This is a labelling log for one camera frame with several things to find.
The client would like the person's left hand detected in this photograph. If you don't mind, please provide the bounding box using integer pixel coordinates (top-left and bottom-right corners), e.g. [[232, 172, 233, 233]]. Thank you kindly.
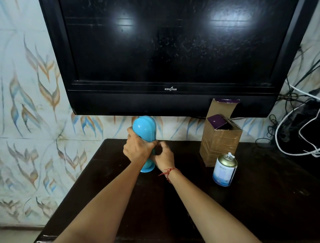
[[123, 127, 159, 166]]

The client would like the person's right hand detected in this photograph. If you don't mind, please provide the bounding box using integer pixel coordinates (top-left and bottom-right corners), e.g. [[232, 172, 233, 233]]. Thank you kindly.
[[150, 141, 175, 173]]

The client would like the blue plastic air freshener dispenser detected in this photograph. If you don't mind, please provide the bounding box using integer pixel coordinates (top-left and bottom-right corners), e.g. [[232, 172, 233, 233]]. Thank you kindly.
[[132, 115, 157, 173]]

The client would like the person's left forearm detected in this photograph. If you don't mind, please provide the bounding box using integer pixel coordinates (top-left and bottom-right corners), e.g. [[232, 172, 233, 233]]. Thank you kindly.
[[54, 160, 150, 243]]

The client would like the person's right forearm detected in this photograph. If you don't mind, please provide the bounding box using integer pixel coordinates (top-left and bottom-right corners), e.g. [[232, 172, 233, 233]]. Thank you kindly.
[[160, 168, 262, 243]]

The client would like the red thread wristband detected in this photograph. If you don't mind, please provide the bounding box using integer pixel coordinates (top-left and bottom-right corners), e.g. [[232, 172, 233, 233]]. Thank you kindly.
[[158, 168, 180, 183]]

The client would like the open brown cardboard box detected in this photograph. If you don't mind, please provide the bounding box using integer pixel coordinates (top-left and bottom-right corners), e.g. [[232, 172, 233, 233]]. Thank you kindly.
[[199, 98, 243, 167]]

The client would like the air freshener spray can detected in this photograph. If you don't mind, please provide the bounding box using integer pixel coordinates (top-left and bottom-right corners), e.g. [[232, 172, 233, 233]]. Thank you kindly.
[[212, 152, 238, 187]]

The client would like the dark wooden table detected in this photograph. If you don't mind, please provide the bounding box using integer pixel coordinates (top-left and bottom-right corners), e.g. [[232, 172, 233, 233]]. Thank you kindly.
[[34, 138, 320, 243]]

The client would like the black flat screen television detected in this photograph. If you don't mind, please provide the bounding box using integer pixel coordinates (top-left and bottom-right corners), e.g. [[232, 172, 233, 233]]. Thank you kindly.
[[39, 0, 318, 118]]

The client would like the black device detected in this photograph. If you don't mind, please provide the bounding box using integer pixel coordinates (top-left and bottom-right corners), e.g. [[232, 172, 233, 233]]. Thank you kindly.
[[281, 88, 320, 153]]

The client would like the white cable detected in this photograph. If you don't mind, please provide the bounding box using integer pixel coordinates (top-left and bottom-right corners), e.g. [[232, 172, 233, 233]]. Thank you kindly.
[[274, 83, 320, 158]]

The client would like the bundle of black cables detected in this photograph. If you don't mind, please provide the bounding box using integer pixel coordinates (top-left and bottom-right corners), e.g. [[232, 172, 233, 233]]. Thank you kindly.
[[255, 45, 320, 146]]

